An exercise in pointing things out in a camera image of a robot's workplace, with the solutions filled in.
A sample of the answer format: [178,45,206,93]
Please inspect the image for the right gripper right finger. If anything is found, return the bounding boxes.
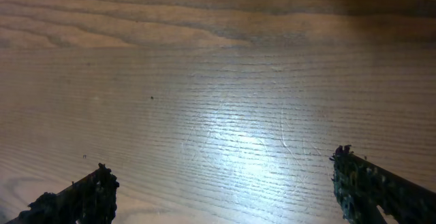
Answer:
[330,145,435,224]

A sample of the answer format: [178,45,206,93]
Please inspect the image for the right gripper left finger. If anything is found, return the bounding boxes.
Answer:
[7,163,119,224]

